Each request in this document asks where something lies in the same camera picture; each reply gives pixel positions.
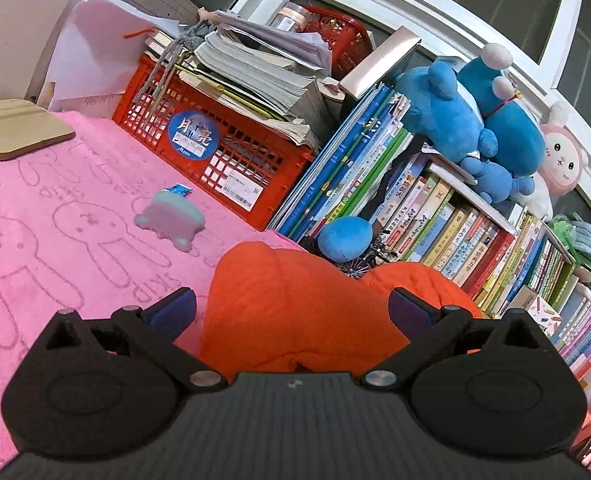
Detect wooden board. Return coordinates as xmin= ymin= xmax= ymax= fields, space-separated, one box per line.
xmin=0 ymin=98 xmax=77 ymax=162

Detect black wire ornament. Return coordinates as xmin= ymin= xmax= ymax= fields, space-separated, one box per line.
xmin=334 ymin=252 xmax=392 ymax=278

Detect white colourful printed box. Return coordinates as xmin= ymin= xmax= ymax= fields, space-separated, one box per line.
xmin=507 ymin=285 xmax=565 ymax=347

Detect orange hooded down jacket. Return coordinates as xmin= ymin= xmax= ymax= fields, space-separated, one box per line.
xmin=198 ymin=241 xmax=485 ymax=375

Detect white window frame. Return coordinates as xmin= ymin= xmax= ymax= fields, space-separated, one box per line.
xmin=230 ymin=0 xmax=591 ymax=221

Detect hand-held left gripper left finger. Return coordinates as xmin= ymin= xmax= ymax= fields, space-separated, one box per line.
xmin=43 ymin=287 xmax=228 ymax=393

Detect green plush toy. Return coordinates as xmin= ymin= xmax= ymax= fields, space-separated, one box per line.
xmin=547 ymin=215 xmax=577 ymax=242

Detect grey knitted cord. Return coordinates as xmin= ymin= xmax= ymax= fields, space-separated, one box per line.
xmin=137 ymin=19 xmax=217 ymax=113

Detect blue red-collared plush toy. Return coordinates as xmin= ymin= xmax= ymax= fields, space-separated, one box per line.
xmin=457 ymin=42 xmax=547 ymax=179

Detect small grey plush toy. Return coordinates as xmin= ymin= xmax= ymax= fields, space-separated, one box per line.
xmin=134 ymin=190 xmax=207 ymax=252

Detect blue white-bellied plush toy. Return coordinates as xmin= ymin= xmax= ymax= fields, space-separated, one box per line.
xmin=394 ymin=57 xmax=537 ymax=204

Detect pink rabbit print blanket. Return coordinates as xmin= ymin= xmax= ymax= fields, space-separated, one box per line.
xmin=0 ymin=100 xmax=309 ymax=471

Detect stack of teal booklets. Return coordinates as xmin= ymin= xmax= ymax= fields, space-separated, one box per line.
xmin=548 ymin=216 xmax=591 ymax=282

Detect beige flat box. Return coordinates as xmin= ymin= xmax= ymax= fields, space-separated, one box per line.
xmin=337 ymin=26 xmax=422 ymax=101

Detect stack of papers and booklets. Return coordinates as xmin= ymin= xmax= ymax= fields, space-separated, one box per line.
xmin=143 ymin=9 xmax=335 ymax=155

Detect clear plastic jar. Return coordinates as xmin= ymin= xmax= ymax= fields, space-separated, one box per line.
xmin=274 ymin=2 xmax=317 ymax=34

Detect blue plush ball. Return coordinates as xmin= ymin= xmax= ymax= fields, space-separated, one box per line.
xmin=318 ymin=216 xmax=374 ymax=263

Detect red mesh basket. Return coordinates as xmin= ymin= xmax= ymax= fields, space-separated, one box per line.
xmin=300 ymin=5 xmax=375 ymax=82

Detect row of colourful books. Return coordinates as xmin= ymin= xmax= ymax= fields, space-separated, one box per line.
xmin=268 ymin=85 xmax=591 ymax=471

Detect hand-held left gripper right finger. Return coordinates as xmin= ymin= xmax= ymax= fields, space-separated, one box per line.
xmin=360 ymin=287 xmax=551 ymax=393

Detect red plastic crate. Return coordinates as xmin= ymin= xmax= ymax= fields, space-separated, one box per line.
xmin=112 ymin=52 xmax=317 ymax=232

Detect large white paper sheets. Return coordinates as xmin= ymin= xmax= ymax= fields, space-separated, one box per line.
xmin=42 ymin=0 xmax=182 ymax=114

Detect pink rabbit plush toy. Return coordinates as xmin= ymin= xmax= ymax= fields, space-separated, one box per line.
xmin=517 ymin=100 xmax=590 ymax=222

